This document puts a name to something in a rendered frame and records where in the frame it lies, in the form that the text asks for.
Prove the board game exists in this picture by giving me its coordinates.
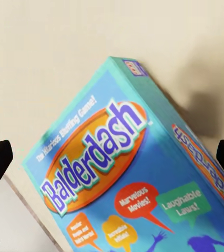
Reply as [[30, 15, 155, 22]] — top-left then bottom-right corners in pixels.
[[17, 56, 224, 252]]

